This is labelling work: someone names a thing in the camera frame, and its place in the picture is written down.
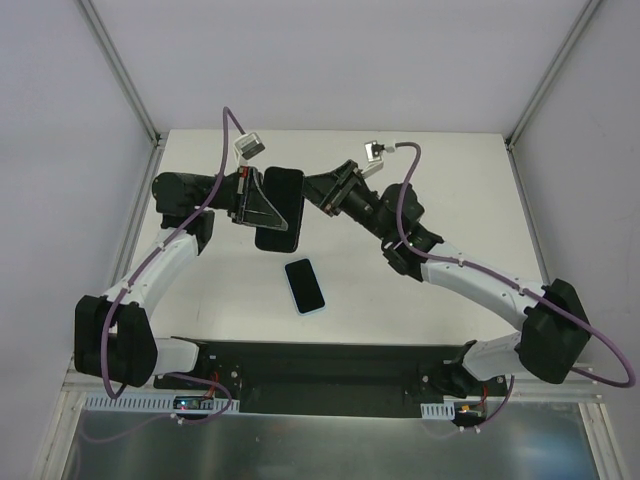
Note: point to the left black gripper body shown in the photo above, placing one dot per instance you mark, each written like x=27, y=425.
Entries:
x=242, y=195

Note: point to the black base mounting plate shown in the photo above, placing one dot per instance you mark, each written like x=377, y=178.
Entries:
x=383, y=381

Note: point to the left aluminium frame post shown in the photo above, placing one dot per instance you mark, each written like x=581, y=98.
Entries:
x=116, y=65

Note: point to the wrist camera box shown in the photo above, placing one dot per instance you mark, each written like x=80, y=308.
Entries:
x=246, y=147
x=375, y=153

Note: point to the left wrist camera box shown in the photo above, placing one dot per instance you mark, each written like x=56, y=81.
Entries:
x=246, y=147

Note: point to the right aluminium frame post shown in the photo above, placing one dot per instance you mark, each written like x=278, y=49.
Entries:
x=552, y=72

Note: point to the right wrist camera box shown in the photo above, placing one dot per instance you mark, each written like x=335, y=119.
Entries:
x=375, y=153

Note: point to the aluminium frame post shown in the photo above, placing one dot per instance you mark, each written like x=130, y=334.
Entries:
x=552, y=72
x=116, y=65

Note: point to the left white cable duct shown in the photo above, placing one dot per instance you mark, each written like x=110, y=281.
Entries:
x=160, y=403

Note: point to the black phone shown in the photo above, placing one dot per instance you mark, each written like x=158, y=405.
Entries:
x=284, y=189

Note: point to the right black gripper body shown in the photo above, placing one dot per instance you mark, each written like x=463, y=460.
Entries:
x=338, y=188

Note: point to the blue-cased smartphone on table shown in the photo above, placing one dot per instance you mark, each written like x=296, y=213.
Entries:
x=304, y=287

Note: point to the right white cable duct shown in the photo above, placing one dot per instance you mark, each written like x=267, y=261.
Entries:
x=438, y=411

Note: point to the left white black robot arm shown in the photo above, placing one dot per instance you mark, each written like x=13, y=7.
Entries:
x=113, y=338

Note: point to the white cable duct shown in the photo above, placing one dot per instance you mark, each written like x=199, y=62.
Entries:
x=160, y=403
x=438, y=411

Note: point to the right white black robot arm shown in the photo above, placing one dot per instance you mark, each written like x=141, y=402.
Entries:
x=544, y=343

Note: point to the shiny metal front panel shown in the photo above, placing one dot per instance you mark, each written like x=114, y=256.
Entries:
x=525, y=441

